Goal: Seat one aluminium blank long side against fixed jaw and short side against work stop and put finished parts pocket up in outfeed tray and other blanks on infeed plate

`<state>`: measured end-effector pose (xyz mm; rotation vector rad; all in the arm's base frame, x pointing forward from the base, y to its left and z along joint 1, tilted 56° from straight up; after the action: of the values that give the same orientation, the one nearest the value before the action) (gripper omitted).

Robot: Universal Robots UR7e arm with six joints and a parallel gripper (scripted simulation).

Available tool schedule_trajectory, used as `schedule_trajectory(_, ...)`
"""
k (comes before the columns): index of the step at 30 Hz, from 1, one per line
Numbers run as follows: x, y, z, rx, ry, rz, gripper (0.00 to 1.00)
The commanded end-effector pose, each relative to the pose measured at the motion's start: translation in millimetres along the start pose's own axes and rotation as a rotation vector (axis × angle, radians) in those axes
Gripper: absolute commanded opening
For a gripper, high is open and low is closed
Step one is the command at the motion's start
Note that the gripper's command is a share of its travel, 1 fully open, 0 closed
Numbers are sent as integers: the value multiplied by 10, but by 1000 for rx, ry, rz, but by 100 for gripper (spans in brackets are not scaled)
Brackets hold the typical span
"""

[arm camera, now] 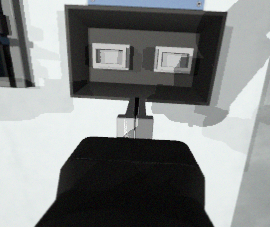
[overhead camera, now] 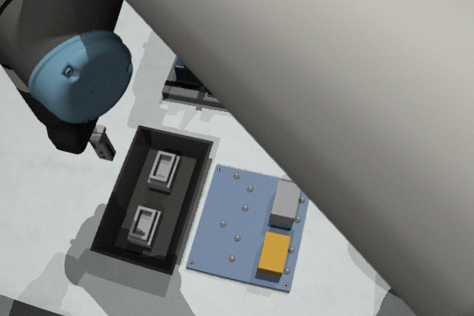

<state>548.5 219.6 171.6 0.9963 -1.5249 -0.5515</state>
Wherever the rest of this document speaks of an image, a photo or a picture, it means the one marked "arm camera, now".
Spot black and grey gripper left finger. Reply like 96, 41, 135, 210
116, 97, 137, 138

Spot grey rectangular part with pocket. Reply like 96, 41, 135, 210
153, 46, 194, 73
92, 43, 130, 70

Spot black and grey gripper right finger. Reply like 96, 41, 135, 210
135, 97, 154, 139

